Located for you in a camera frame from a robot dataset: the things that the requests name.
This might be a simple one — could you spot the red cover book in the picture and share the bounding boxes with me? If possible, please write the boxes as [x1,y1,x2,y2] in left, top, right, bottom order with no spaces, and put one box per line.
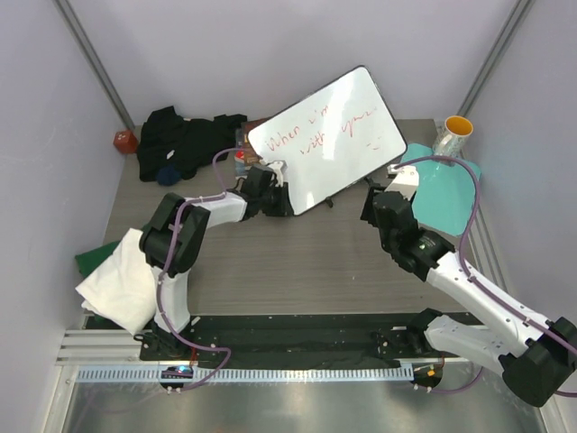
[234,149,261,179]

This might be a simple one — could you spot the white dry-erase board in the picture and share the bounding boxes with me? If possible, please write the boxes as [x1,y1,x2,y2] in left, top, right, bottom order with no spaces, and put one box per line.
[248,66,408,216]

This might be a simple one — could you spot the dark cover paperback book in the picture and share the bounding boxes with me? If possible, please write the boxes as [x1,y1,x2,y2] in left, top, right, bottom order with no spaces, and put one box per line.
[241,117,268,161]

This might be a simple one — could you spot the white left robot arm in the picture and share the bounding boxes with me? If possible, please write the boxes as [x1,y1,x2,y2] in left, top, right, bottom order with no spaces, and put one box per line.
[136,161,292,360]

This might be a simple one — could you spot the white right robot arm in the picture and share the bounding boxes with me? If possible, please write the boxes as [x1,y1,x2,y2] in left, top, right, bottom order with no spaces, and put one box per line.
[361,187,576,408]

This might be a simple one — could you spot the teal cutting mat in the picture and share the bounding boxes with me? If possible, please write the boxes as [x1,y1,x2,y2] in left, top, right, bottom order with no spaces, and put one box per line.
[413,160,474,237]

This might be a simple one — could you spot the black t shirt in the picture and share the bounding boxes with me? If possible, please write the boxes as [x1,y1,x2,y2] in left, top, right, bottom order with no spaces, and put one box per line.
[136,106,247,182]

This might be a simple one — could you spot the navy blue t shirt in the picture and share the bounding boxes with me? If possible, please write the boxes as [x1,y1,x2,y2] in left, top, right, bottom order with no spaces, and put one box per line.
[156,165,182,187]

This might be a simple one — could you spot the white mug yellow inside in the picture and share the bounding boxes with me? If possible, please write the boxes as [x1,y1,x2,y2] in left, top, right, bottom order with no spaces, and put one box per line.
[433,115,474,157]

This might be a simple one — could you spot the small red cube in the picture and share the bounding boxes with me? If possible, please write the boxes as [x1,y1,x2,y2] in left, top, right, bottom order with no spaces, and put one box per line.
[113,130,138,154]

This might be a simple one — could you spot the white folded t shirt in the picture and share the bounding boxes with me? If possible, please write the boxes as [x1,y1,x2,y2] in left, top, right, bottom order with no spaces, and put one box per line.
[74,227,192,336]

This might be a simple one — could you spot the green t shirt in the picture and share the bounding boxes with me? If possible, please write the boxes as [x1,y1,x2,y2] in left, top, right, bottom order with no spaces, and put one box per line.
[75,226,147,278]

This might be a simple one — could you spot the aluminium frame rail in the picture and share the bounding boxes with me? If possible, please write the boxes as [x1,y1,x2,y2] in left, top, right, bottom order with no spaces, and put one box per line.
[468,206,509,293]

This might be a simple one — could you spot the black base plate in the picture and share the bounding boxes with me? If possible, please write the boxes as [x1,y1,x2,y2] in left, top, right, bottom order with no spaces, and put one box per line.
[85,314,479,364]

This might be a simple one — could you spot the white perforated cable rail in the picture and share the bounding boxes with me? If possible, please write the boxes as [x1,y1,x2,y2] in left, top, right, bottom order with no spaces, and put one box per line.
[76,364,414,384]

